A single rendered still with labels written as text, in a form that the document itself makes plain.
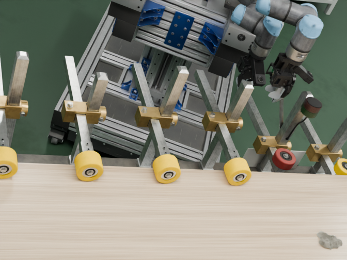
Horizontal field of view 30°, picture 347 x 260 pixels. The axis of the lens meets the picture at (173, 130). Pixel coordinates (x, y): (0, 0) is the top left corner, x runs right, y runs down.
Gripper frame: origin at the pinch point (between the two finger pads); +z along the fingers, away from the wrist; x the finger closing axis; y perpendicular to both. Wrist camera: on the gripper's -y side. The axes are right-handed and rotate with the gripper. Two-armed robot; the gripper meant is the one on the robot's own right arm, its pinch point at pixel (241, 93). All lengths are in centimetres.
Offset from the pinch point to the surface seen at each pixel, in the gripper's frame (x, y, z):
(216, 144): 22.6, -32.8, -2.6
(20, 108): 94, -34, -14
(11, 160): 98, -57, -15
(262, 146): 4.2, -33.6, -3.7
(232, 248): 34, -81, -7
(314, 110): -3.5, -38.7, -27.6
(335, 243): -3, -81, -9
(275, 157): 3.8, -42.5, -7.5
